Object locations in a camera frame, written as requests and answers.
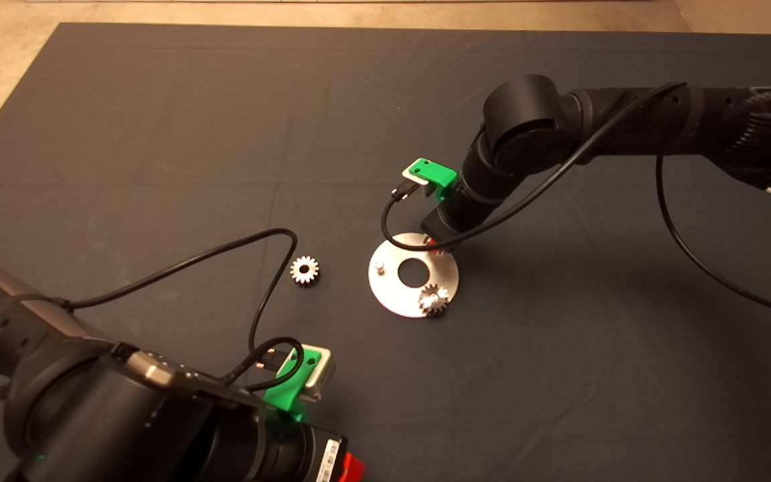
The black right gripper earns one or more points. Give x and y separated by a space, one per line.
456 224

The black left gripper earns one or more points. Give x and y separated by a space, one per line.
304 455

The shiny steel planetary gear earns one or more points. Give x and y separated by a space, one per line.
296 267

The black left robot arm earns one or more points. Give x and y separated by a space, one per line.
84 415

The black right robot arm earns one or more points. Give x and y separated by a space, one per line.
526 114

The round metal carrier plate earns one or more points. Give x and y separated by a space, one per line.
392 294

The dark grey table cloth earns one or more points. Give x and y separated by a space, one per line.
385 134

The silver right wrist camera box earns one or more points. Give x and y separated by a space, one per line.
415 182

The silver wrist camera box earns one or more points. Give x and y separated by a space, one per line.
325 379
415 182

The green right camera mount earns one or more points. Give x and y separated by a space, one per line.
436 174

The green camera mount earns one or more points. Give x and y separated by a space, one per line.
436 174
284 400

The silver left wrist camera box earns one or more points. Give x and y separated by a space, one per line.
325 379

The green left camera mount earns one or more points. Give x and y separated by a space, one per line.
284 400

